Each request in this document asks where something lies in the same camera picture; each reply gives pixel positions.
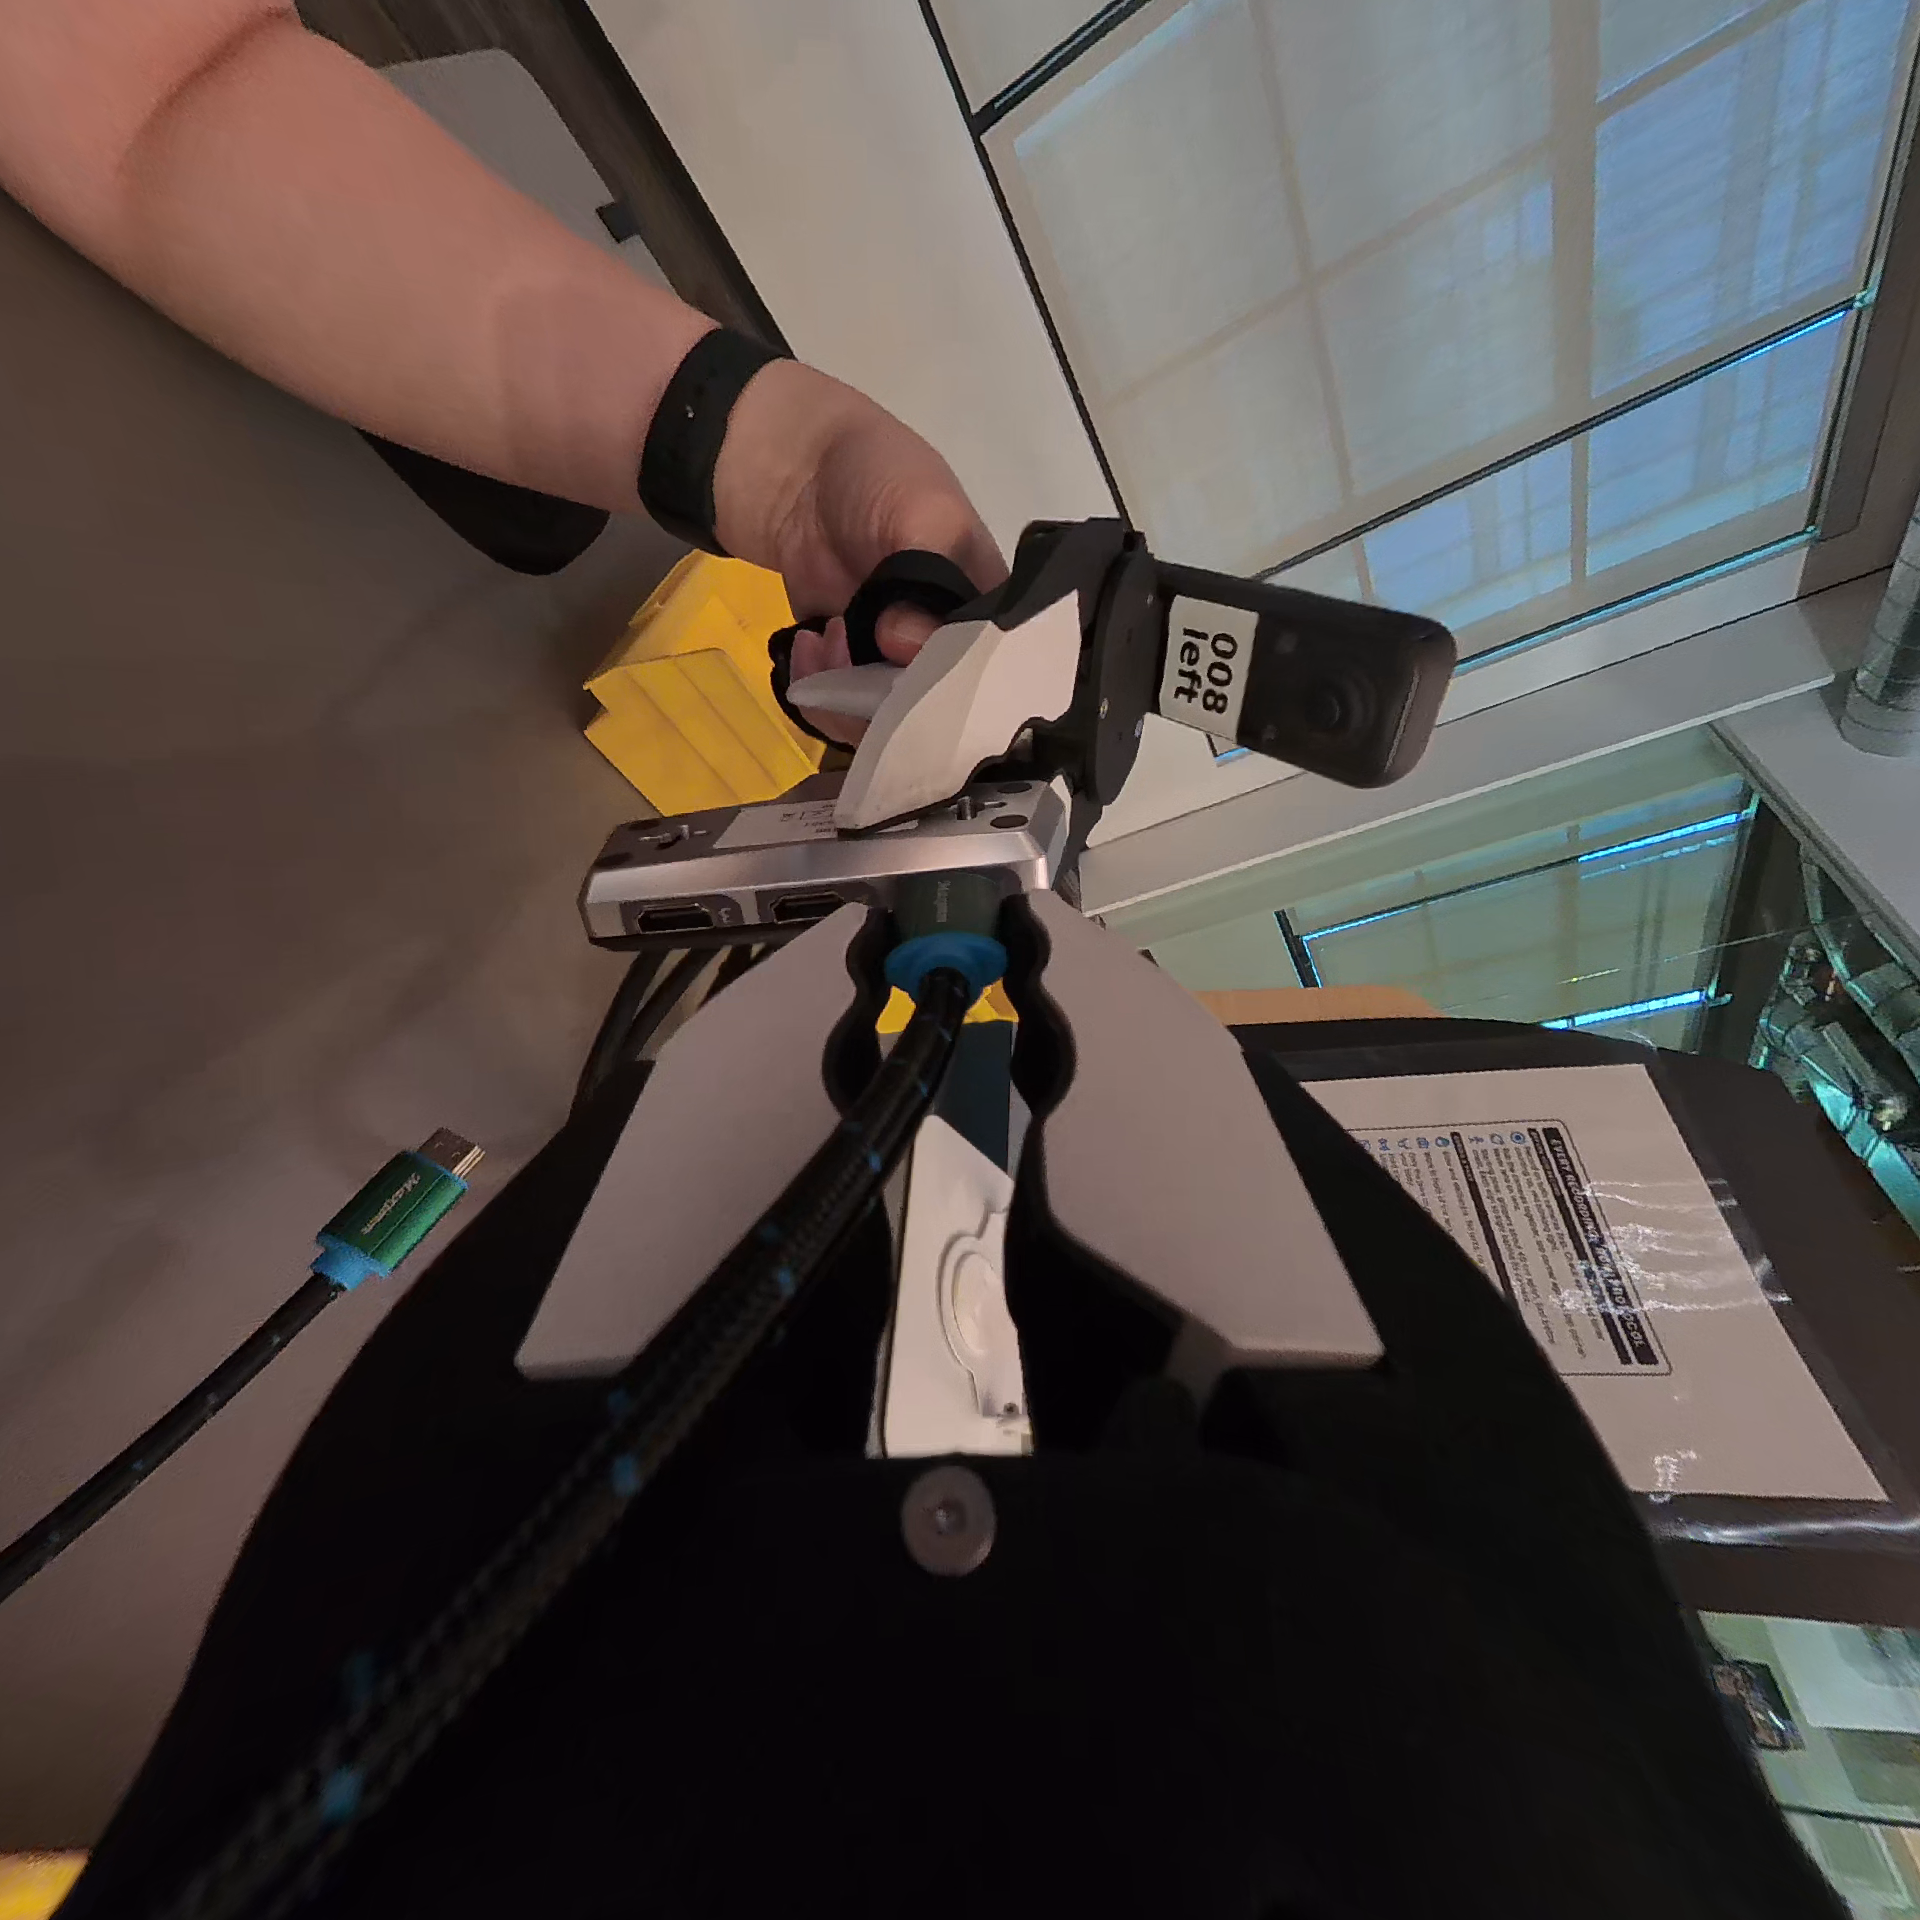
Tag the small black desk clip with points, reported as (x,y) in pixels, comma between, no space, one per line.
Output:
(619,223)

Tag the black wristband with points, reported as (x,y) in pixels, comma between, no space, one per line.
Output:
(683,434)

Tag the wooden document stand white base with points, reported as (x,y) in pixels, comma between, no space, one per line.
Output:
(962,1349)

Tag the person's left forearm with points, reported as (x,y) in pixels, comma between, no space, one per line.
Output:
(301,225)

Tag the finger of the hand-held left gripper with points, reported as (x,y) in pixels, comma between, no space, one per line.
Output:
(945,721)

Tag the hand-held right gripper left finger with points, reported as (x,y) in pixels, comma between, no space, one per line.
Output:
(705,1184)

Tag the grey hdmi switch box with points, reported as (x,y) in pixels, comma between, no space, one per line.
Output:
(780,857)

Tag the laminated instruction sheet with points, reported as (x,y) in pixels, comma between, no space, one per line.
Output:
(1575,1290)

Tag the large window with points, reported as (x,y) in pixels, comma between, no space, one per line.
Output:
(1426,271)

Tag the black desk mat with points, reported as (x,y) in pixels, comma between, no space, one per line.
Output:
(985,1096)

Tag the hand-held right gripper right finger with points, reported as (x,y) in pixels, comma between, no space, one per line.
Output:
(1186,1200)

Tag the silver ventilation ducts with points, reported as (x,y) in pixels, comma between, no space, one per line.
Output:
(1882,645)

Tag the yellow plastic bin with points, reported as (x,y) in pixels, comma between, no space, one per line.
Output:
(705,690)
(38,1894)

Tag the person's left hand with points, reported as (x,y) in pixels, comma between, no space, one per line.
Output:
(855,480)

